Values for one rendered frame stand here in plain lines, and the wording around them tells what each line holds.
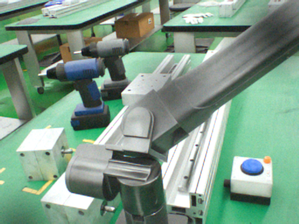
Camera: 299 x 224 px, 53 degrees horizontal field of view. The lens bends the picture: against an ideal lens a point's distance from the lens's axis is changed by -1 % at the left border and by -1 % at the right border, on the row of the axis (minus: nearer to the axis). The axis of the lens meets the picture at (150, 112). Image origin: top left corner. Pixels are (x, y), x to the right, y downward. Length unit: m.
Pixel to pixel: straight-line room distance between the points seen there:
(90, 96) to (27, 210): 0.39
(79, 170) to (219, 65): 0.22
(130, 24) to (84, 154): 4.01
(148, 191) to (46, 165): 0.46
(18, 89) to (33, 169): 1.64
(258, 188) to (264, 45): 0.34
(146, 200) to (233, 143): 0.51
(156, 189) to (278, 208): 0.36
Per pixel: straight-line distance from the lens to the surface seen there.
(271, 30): 0.41
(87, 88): 0.95
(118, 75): 1.14
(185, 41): 2.36
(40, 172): 0.82
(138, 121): 0.36
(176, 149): 0.69
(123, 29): 4.46
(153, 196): 0.38
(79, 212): 0.59
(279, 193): 0.72
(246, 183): 0.65
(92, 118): 0.97
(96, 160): 0.41
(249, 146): 0.85
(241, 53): 0.39
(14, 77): 2.39
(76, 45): 2.98
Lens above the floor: 1.26
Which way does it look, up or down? 28 degrees down
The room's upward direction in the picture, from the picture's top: 7 degrees counter-clockwise
